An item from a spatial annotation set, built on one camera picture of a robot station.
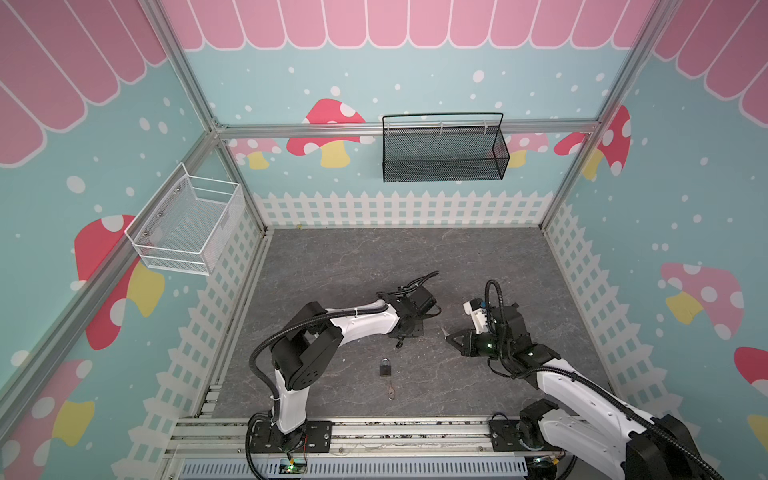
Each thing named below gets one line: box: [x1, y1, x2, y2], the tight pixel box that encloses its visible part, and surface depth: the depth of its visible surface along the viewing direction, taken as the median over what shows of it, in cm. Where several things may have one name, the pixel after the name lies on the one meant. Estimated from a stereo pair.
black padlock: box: [379, 357, 391, 377], surface depth 87 cm
